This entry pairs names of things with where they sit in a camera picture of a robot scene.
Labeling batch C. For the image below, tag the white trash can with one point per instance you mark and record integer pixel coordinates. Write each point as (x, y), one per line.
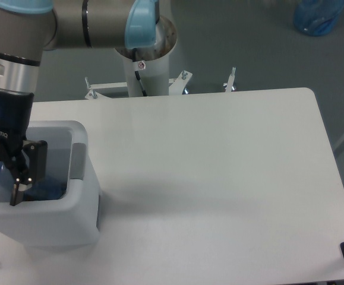
(74, 218)

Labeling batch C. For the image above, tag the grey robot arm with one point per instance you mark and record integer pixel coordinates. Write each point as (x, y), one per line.
(27, 29)

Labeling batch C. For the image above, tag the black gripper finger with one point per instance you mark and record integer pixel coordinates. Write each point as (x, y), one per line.
(26, 167)

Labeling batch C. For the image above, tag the blue plastic bag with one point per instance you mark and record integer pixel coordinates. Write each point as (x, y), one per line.
(317, 18)

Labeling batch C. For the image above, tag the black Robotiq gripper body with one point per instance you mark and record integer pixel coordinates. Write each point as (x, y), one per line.
(15, 111)

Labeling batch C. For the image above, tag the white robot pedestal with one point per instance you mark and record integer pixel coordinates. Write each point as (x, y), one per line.
(146, 69)

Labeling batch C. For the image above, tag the crushed clear plastic bottle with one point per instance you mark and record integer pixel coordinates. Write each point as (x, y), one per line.
(48, 189)

